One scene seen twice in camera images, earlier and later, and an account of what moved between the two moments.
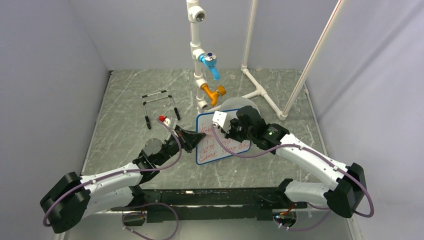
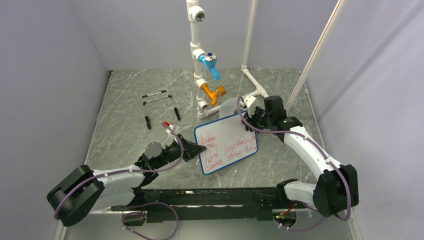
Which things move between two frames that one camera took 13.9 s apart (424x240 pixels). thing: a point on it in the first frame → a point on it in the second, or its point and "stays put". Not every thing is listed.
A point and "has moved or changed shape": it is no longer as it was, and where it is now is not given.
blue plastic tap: (210, 58) stays put
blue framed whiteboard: (208, 150) has moved or changed shape
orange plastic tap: (213, 95) stays put
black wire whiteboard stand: (146, 117) stays put
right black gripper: (230, 135) → (251, 120)
